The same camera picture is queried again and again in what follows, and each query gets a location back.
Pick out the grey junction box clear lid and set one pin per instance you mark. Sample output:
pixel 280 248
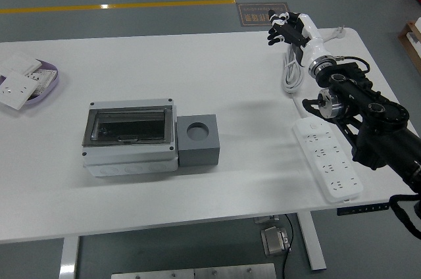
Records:
pixel 131 168

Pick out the white table leg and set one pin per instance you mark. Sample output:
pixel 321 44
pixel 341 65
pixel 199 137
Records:
pixel 69 259
pixel 314 249

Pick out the wooden box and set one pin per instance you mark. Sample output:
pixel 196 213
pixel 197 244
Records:
pixel 409 45

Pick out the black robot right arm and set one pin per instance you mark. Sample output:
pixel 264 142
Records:
pixel 378 127

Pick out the black table control panel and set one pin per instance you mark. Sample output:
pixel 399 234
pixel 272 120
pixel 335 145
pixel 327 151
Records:
pixel 361 210

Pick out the brown floor sign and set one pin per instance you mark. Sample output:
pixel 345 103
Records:
pixel 253 15

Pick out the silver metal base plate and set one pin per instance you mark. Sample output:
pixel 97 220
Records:
pixel 197 272

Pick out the purple tray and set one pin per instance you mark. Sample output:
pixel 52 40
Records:
pixel 49 91

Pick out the white wall switch panel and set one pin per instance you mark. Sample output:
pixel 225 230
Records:
pixel 19 62

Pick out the white left table leg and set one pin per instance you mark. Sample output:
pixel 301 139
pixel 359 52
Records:
pixel 69 259

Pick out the white right table leg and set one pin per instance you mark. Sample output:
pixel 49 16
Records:
pixel 314 249

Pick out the table underside bracket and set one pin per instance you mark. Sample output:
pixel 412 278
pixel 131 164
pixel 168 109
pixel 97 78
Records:
pixel 266 219

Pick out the grey cube with round hole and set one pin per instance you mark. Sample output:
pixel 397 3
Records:
pixel 197 155

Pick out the silver floor box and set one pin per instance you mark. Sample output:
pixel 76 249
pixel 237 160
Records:
pixel 274 241

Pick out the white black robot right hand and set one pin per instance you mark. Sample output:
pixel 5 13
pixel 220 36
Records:
pixel 314 45

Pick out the white power strip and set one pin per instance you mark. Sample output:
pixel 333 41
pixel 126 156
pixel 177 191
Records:
pixel 325 157

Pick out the yellow floor tape line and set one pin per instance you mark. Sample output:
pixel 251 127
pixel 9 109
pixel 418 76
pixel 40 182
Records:
pixel 131 6

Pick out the white wall socket panel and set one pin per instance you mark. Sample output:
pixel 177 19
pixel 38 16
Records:
pixel 16 89

